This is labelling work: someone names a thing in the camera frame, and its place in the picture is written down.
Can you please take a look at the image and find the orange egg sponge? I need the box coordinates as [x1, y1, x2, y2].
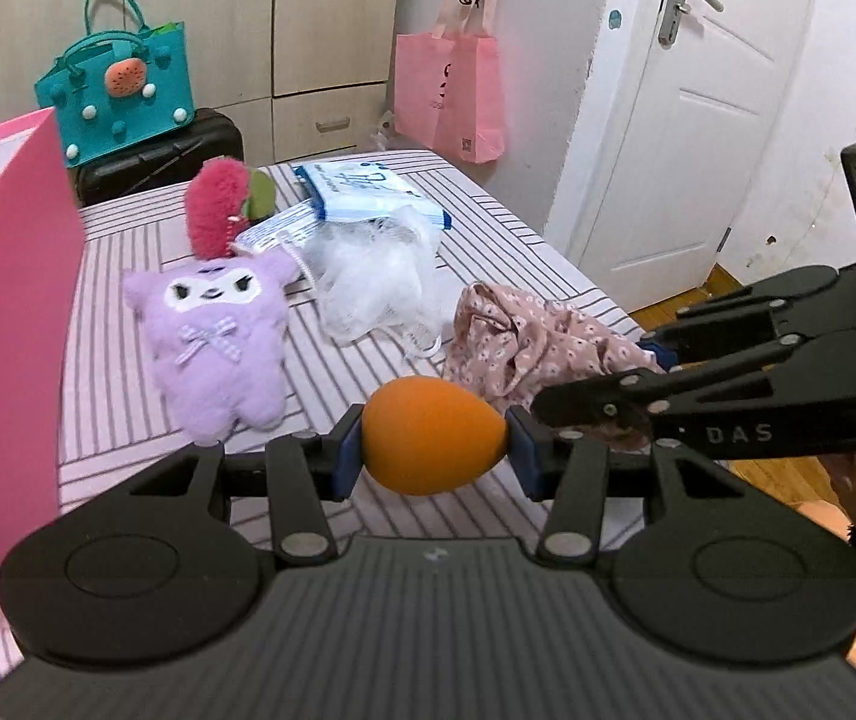
[361, 377, 508, 497]

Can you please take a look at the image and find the pink floral cloth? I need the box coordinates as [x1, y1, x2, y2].
[444, 283, 661, 411]

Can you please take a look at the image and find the purple plush toy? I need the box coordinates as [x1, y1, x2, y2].
[122, 249, 301, 445]

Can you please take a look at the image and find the small blue white packet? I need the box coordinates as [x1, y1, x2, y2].
[231, 203, 322, 257]

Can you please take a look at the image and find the blue wet wipes pack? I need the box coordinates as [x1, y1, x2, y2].
[295, 161, 453, 231]

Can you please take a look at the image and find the red strawberry plush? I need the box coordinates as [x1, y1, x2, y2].
[184, 156, 277, 260]

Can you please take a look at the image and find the pink storage box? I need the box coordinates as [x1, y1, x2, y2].
[0, 109, 85, 562]

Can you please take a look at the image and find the white door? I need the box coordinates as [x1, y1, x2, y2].
[544, 0, 812, 310]

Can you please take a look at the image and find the black suitcase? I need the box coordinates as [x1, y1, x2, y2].
[73, 107, 244, 206]

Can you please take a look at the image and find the pink paper bag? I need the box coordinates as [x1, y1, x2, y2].
[392, 0, 506, 164]

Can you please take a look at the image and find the teal felt handbag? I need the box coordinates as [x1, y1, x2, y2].
[34, 0, 195, 169]

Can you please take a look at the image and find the beige wardrobe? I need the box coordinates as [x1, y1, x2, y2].
[0, 0, 397, 164]

